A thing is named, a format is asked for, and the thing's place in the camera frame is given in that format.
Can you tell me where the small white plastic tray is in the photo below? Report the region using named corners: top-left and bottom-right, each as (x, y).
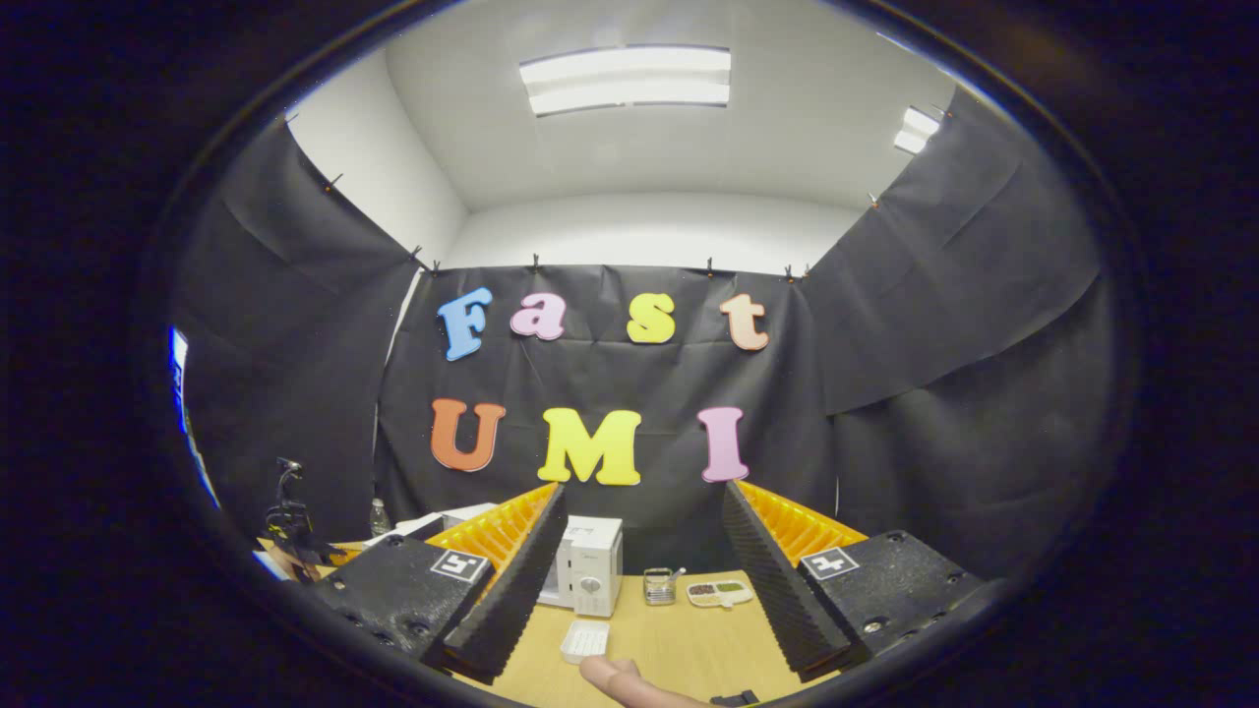
top-left (560, 619), bottom-right (611, 665)

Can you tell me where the small ceiling light panel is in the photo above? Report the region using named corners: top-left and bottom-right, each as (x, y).
top-left (893, 105), bottom-right (942, 155)

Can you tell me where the large ceiling light panel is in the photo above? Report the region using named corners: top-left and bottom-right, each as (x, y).
top-left (518, 44), bottom-right (733, 119)

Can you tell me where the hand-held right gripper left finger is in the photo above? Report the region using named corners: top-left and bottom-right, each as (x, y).
top-left (313, 482), bottom-right (570, 685)

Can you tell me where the white microwave oven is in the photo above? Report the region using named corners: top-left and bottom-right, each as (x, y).
top-left (366, 503), bottom-right (624, 619)

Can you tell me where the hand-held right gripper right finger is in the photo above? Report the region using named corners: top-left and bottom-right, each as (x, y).
top-left (721, 480), bottom-right (988, 684)

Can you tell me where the divided cream condiment dish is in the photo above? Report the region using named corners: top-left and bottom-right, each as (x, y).
top-left (687, 578), bottom-right (754, 609)

